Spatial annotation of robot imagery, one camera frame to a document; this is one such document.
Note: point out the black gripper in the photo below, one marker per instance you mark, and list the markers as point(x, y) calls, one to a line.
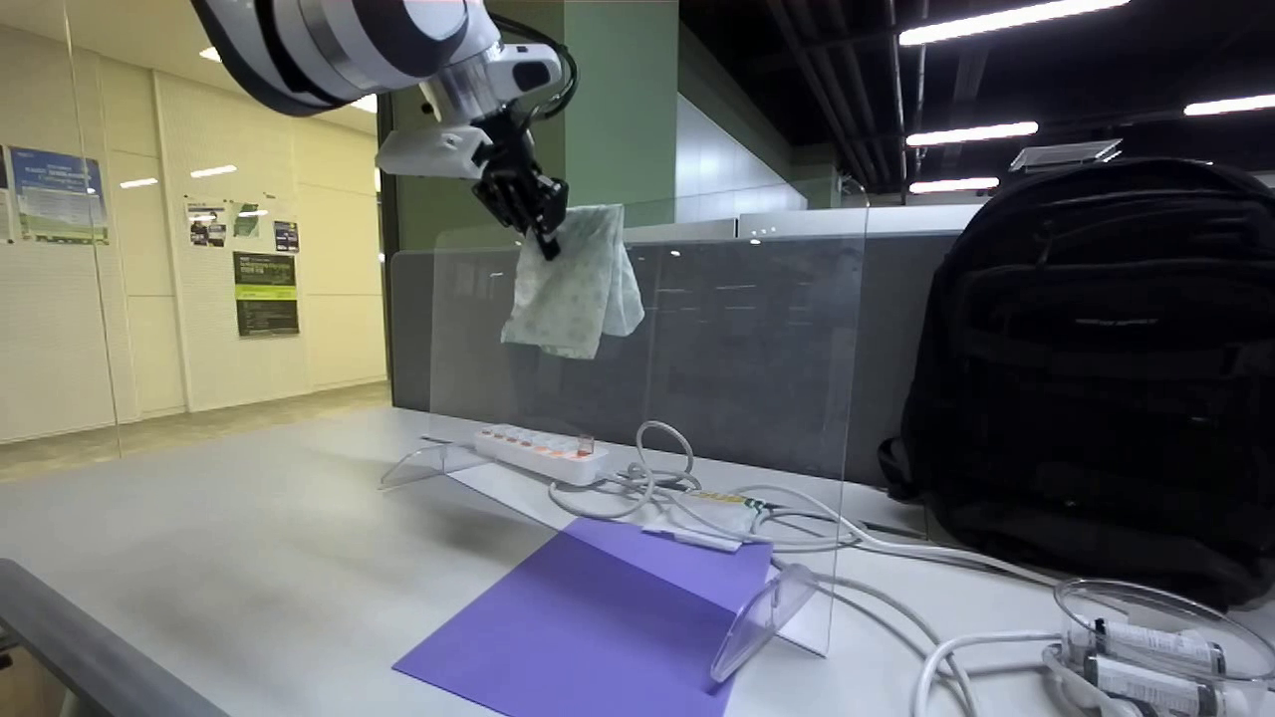
point(502, 154)

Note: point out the pale patterned towel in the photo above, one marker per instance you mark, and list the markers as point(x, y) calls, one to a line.
point(579, 293)

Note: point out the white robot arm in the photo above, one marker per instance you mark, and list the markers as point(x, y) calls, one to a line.
point(359, 46)

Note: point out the green pillar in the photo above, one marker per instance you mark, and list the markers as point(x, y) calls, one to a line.
point(625, 103)

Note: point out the white power strip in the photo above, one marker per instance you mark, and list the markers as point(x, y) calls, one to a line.
point(545, 456)

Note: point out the grey desk partition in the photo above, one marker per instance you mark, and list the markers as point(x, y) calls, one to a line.
point(760, 345)

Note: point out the transparent acrylic panel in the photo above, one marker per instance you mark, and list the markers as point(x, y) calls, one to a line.
point(741, 371)

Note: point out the clear acrylic stand foot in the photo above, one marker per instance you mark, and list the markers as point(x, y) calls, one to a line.
point(760, 622)
point(423, 459)

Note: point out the purple paper sheet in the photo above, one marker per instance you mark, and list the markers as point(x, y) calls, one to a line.
point(599, 622)

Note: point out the long ceiling tube light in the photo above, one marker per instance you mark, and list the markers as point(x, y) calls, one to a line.
point(1011, 22)
point(1232, 103)
point(973, 132)
point(954, 186)

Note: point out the black backpack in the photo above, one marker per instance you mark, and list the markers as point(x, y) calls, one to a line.
point(1100, 371)

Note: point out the white power adapter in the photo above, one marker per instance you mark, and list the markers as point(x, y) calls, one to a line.
point(1158, 689)
point(1168, 646)

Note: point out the small wall photo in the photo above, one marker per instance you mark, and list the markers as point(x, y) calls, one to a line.
point(285, 235)
point(210, 225)
point(250, 225)

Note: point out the dark green wall sign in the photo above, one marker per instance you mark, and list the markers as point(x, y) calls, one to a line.
point(269, 321)
point(266, 272)

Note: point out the blue wall poster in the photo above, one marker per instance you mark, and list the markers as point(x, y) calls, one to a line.
point(56, 196)

